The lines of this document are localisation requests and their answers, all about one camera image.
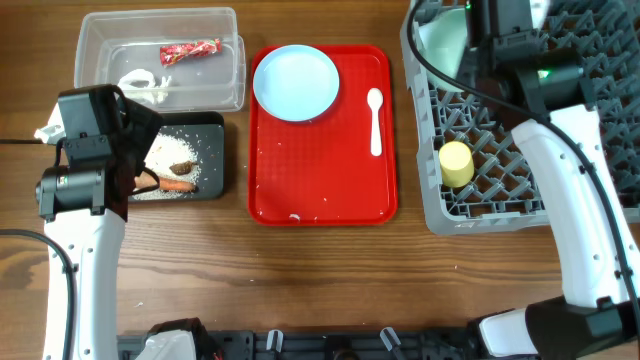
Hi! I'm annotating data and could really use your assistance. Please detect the white plastic spoon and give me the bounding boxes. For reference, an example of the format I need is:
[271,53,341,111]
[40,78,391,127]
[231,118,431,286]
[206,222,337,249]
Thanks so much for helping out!
[367,88,384,157]

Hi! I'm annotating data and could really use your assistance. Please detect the light blue plate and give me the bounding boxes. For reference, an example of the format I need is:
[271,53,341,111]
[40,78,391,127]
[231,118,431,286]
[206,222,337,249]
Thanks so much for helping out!
[252,45,340,122]

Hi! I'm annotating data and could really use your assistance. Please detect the brown food scrap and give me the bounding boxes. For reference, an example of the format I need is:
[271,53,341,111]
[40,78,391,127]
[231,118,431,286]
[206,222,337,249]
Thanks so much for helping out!
[169,161,198,176]

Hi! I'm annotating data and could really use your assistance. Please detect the yellow plastic cup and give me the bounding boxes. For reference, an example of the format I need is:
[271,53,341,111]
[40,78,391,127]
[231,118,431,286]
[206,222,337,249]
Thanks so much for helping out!
[438,141,474,188]

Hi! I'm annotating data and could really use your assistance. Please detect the white cooked rice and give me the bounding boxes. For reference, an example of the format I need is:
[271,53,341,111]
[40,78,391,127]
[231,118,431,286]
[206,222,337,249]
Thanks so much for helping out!
[132,134,202,201]

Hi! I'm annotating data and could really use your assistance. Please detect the orange carrot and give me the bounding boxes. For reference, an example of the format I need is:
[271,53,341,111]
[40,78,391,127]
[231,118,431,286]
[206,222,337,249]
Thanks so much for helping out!
[135,173,197,193]

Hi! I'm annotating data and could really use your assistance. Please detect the light green bowl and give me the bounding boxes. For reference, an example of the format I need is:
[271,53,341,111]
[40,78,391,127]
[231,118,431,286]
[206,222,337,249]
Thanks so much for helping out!
[418,8,468,79]

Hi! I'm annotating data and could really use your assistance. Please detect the red snack wrapper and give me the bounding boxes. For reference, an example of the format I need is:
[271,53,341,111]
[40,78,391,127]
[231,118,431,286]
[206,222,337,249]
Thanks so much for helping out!
[160,38,221,67]

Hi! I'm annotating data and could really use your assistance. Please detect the white tissue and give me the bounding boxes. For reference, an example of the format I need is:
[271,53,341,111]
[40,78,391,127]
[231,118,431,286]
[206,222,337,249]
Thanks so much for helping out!
[118,69,172,105]

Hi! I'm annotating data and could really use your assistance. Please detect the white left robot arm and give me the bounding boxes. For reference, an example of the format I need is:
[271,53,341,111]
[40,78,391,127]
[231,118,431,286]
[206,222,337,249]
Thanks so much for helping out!
[36,84,163,359]

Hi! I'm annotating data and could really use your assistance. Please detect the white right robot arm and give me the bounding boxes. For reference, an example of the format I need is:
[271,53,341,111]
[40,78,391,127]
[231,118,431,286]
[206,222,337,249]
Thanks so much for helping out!
[465,1,639,359]

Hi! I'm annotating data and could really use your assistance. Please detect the red serving tray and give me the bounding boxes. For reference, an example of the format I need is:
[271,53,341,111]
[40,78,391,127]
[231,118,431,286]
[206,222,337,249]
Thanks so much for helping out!
[247,45,398,226]

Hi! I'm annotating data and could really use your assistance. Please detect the black plastic tray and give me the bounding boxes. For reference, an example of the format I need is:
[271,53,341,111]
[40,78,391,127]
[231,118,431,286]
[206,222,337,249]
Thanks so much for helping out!
[130,112,225,202]

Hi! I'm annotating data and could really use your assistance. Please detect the clear plastic bin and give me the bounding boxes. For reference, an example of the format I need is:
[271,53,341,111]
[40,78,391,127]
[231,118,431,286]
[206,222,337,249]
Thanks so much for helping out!
[74,7,246,112]

